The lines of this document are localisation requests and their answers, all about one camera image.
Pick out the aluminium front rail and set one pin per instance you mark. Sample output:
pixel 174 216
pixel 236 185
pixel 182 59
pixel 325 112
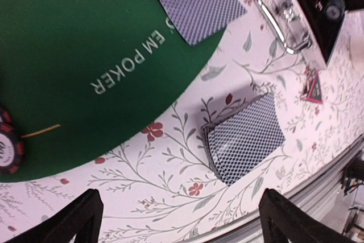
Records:
pixel 315 196

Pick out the aluminium poker chip case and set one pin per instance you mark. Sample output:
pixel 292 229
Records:
pixel 301 29

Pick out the green and red chip stack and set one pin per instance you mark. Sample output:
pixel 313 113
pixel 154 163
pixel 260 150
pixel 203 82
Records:
pixel 12 147

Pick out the blue playing card deck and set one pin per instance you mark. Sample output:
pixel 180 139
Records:
pixel 235 144

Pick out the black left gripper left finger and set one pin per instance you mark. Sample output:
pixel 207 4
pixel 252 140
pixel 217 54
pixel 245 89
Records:
pixel 79 220

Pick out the black red triangle token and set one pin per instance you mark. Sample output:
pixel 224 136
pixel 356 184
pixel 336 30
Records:
pixel 312 89

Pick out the single playing card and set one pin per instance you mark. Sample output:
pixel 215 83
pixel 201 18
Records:
pixel 196 20

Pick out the green round poker mat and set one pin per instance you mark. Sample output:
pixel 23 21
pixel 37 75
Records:
pixel 80 77

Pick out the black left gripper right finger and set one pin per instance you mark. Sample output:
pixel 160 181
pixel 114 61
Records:
pixel 282 221

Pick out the green blue chip stack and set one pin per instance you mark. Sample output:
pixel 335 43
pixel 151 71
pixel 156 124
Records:
pixel 334 10

